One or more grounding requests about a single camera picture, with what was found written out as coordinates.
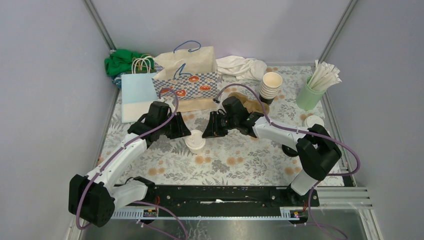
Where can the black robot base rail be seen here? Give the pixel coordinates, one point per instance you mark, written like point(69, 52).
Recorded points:
point(226, 201)

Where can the stack of black paper cups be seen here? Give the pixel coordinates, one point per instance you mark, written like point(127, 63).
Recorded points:
point(270, 87)

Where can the stack of white lids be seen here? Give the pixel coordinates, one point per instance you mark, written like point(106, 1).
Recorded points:
point(311, 120)

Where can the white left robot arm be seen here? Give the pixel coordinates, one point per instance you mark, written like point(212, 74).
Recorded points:
point(94, 197)

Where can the stack of brown cup carriers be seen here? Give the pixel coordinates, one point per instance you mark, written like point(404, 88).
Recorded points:
point(253, 104)

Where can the white coffee lid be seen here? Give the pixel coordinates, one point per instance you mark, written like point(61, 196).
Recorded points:
point(195, 138)

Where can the green straw holder cup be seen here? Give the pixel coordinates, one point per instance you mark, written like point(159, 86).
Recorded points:
point(307, 98)

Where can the blue checkered paper bag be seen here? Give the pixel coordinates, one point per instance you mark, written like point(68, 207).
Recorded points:
point(191, 73)

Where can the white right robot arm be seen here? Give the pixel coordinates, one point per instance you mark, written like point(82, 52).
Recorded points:
point(315, 148)

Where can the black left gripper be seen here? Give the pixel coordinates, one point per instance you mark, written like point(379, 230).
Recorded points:
point(181, 129)

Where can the floral tablecloth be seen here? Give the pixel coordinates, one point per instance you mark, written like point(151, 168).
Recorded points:
point(236, 159)

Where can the light blue paper bag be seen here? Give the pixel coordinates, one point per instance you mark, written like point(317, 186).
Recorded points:
point(138, 90)

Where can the white cloth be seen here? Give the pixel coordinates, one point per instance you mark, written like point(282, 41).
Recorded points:
point(241, 68)

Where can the white paper coffee cup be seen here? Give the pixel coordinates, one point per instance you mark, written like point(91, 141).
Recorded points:
point(196, 149)

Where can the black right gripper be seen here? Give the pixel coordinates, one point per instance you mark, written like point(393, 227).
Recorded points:
point(213, 129)

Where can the green cloth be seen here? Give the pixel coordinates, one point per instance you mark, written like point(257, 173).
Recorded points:
point(121, 61)

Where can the bundle of white wrapped straws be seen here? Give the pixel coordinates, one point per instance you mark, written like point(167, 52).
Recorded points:
point(324, 76)

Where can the black coffee lid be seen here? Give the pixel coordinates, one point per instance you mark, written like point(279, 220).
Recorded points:
point(289, 151)

